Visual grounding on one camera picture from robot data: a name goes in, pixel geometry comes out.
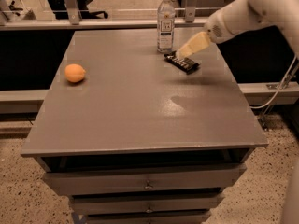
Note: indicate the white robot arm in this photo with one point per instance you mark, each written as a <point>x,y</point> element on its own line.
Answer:
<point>241,16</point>

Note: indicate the middle grey drawer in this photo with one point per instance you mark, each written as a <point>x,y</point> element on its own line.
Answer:
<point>146,204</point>

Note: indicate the clear plastic water bottle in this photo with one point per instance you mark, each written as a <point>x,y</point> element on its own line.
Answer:
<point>165,26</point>

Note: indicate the black rxbar chocolate wrapper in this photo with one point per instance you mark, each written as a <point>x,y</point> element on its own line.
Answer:
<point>186,65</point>

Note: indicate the top grey drawer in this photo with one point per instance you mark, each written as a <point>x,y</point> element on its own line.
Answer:
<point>138,180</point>

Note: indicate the metal railing frame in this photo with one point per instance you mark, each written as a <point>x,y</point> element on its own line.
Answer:
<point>75,22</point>

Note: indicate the grey drawer cabinet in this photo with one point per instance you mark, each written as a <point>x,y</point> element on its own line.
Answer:
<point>133,110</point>

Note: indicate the bottom grey drawer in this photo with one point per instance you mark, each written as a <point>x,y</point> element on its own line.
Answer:
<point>168,217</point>

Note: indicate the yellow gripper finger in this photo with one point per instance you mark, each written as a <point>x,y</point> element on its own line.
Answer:
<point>195,44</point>

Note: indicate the orange round fruit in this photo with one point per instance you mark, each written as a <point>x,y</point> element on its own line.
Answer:
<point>74,73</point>

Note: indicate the grey drawer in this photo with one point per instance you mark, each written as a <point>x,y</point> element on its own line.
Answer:
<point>146,204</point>
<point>138,180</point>
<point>168,217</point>

